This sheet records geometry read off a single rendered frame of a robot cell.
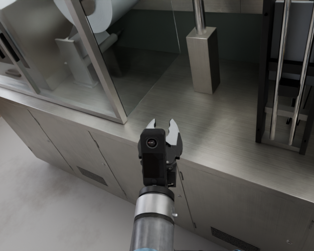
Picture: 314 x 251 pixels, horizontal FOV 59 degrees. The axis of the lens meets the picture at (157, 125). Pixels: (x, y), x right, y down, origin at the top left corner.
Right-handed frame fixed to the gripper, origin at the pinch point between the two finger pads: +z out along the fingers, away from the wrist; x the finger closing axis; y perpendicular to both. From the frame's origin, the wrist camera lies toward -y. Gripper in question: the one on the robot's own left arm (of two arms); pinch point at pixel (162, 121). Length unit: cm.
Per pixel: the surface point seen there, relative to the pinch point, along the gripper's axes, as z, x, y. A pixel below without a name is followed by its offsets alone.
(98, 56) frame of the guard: 35.7, -25.4, 3.5
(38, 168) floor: 83, -123, 142
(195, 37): 50, 9, 5
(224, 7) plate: 73, 21, 4
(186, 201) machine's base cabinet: 20, 6, 75
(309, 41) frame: 15.3, 34.3, -11.7
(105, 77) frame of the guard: 35.2, -24.4, 12.3
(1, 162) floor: 92, -166, 147
